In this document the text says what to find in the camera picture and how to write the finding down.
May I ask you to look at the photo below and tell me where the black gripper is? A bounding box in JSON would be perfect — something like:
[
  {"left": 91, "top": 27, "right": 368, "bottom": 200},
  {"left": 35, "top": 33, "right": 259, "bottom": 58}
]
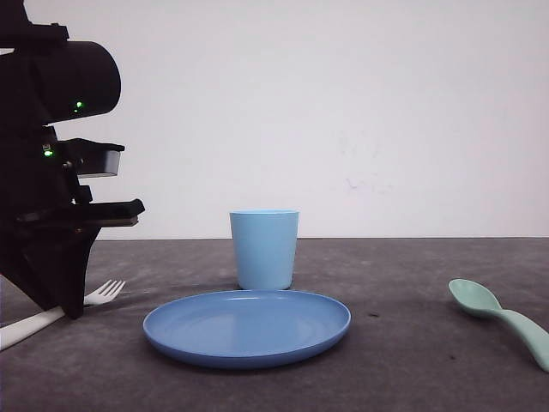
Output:
[{"left": 1, "top": 126, "right": 145, "bottom": 319}]

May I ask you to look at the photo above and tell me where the white plastic fork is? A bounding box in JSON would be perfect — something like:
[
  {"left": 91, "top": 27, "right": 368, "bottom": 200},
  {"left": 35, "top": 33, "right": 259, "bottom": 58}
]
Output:
[{"left": 1, "top": 280, "right": 126, "bottom": 351}]

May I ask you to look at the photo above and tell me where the light blue plastic cup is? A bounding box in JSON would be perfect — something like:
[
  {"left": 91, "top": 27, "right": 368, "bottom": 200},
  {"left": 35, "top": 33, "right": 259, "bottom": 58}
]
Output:
[{"left": 229, "top": 209, "right": 299, "bottom": 290}]

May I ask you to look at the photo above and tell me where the mint green plastic spoon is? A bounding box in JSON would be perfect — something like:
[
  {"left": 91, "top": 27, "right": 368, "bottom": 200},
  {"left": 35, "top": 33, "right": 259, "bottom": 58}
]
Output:
[{"left": 448, "top": 278, "right": 548, "bottom": 373}]

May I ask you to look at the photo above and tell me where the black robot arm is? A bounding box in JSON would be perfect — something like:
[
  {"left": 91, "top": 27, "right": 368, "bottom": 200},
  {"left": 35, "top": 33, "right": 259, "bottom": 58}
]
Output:
[{"left": 1, "top": 1, "right": 144, "bottom": 318}]

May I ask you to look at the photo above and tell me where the blue plastic plate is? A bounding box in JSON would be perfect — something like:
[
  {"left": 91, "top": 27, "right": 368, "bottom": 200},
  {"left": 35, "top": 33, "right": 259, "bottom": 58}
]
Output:
[{"left": 142, "top": 290, "right": 352, "bottom": 370}]

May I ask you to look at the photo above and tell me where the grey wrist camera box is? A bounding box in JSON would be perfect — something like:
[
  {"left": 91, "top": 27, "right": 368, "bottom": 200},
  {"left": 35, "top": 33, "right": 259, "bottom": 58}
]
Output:
[{"left": 58, "top": 138, "right": 125, "bottom": 178}]

